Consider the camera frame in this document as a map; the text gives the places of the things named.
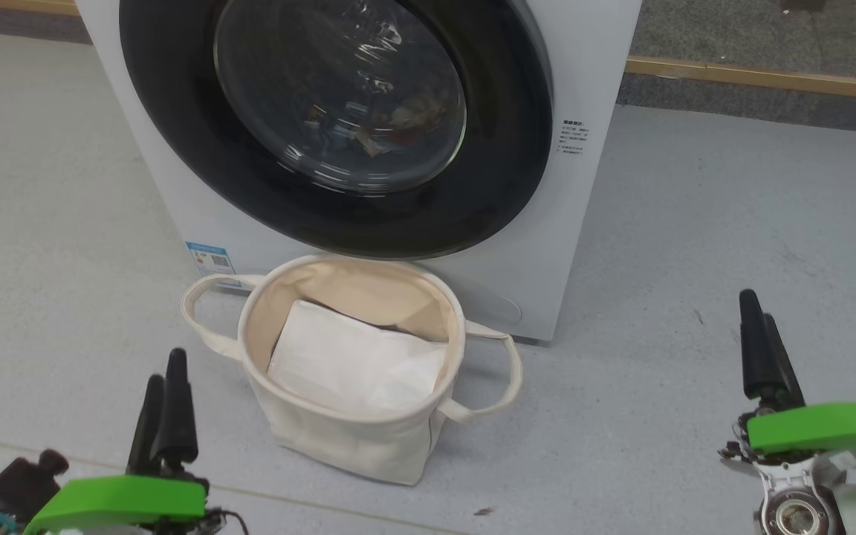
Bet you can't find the printed text label on washer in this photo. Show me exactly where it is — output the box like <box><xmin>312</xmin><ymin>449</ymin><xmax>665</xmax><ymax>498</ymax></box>
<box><xmin>558</xmin><ymin>119</ymin><xmax>590</xmax><ymax>155</ymax></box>

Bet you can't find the cream canvas laundry basket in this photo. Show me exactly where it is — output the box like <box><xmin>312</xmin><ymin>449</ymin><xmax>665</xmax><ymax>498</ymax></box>
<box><xmin>181</xmin><ymin>255</ymin><xmax>523</xmax><ymax>487</ymax></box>

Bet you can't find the blue orange patterned garment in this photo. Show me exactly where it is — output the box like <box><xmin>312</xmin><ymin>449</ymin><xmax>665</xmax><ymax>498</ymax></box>
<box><xmin>305</xmin><ymin>89</ymin><xmax>447</xmax><ymax>158</ymax></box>

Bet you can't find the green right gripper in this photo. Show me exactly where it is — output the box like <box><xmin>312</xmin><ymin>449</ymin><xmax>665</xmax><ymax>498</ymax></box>
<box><xmin>718</xmin><ymin>289</ymin><xmax>856</xmax><ymax>467</ymax></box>

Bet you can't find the wooden floor threshold strip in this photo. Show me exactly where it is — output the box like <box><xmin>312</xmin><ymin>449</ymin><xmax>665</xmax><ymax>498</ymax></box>
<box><xmin>625</xmin><ymin>56</ymin><xmax>856</xmax><ymax>103</ymax></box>

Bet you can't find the black round glass washer door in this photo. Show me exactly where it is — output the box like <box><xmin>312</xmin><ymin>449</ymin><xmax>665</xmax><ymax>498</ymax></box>
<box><xmin>119</xmin><ymin>0</ymin><xmax>554</xmax><ymax>261</ymax></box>

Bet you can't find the white front-load washing machine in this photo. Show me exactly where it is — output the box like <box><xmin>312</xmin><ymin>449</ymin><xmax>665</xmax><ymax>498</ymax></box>
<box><xmin>75</xmin><ymin>0</ymin><xmax>643</xmax><ymax>343</ymax></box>

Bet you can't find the blue energy label sticker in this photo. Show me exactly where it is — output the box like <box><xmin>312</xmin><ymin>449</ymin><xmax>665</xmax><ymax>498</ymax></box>
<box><xmin>185</xmin><ymin>241</ymin><xmax>241</xmax><ymax>289</ymax></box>

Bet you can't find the white folded cloth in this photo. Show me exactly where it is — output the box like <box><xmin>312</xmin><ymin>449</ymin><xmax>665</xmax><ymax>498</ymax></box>
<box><xmin>267</xmin><ymin>299</ymin><xmax>450</xmax><ymax>417</ymax></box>

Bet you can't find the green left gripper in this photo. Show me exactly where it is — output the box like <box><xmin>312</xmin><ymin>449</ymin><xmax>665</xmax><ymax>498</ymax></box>
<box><xmin>23</xmin><ymin>348</ymin><xmax>234</xmax><ymax>535</ymax></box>

